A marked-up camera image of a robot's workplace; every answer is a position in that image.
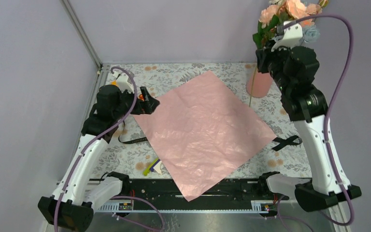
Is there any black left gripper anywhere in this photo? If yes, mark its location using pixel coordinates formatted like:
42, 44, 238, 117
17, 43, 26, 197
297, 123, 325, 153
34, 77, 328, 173
114, 86, 160, 120

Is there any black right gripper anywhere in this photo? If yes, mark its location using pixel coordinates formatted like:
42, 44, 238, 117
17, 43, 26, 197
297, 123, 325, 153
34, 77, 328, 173
255, 39, 293, 94

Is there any blue hydrangea flower stem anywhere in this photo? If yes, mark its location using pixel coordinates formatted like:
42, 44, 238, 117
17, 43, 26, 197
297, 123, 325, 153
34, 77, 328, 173
300, 25, 320, 43

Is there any pink flower stem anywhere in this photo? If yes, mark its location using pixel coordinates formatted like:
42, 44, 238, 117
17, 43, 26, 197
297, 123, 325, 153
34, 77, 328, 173
258, 0, 329, 23

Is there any pink wrapping paper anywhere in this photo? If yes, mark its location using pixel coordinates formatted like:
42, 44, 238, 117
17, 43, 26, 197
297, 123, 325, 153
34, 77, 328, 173
135, 71, 276, 201

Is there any black ribbon with gold letters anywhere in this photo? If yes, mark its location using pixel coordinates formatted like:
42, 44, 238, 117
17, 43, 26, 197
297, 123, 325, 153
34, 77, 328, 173
126, 119, 302, 157

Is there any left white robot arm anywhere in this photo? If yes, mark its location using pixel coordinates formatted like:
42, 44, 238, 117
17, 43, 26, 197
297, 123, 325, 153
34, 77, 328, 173
38, 85, 159, 232

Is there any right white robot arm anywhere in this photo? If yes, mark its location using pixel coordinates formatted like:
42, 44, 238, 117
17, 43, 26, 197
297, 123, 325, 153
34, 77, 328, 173
256, 46, 362, 212

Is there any pink cylindrical vase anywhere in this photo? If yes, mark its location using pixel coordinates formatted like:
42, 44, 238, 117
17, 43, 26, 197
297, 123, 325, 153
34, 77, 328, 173
246, 68, 273, 98

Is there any floral patterned table mat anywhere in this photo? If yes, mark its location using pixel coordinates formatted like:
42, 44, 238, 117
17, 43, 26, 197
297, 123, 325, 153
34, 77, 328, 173
90, 63, 311, 180

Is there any green purple white toy block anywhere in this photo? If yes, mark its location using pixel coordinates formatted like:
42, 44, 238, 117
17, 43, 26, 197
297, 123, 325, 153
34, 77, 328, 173
143, 158, 162, 176

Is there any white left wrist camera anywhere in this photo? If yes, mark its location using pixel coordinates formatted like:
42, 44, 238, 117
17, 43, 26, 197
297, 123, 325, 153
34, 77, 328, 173
115, 73, 134, 93

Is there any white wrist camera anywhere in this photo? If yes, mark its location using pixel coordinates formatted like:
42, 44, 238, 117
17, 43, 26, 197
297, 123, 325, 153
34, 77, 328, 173
115, 73, 134, 93
271, 21, 303, 52

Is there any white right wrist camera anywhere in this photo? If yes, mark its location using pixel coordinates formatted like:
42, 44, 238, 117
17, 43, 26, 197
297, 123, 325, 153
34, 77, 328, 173
271, 21, 303, 52

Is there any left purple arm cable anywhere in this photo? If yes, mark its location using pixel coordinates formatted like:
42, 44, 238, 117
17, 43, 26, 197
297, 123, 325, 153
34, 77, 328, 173
53, 66, 166, 232

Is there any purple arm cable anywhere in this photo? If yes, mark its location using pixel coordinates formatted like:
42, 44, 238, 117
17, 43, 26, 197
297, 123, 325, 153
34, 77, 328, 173
53, 66, 166, 232
275, 13, 355, 227

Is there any perforated metal front rail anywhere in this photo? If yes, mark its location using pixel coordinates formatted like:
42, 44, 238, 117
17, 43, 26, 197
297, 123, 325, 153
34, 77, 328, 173
95, 201, 270, 214

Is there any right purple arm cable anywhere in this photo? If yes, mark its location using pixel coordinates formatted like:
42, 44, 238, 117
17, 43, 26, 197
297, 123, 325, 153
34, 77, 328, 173
275, 13, 355, 227

